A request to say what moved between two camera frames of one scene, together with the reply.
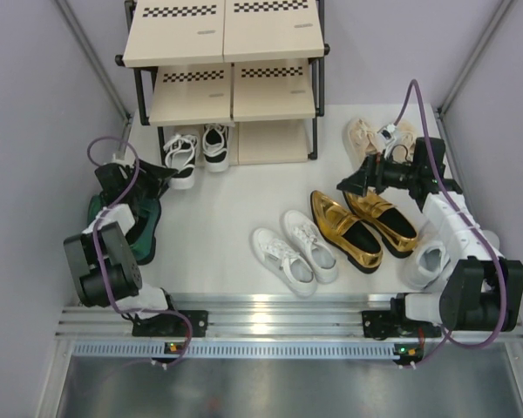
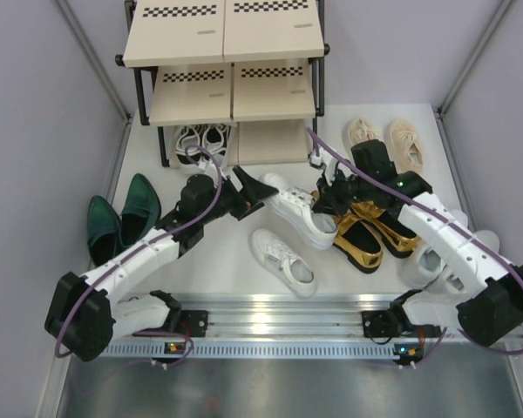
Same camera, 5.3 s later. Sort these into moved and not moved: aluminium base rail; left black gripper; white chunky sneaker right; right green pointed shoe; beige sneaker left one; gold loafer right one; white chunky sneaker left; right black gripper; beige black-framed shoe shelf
Moved: right black gripper; left black gripper
Not moved: beige black-framed shoe shelf; white chunky sneaker left; beige sneaker left one; gold loafer right one; aluminium base rail; right green pointed shoe; white chunky sneaker right
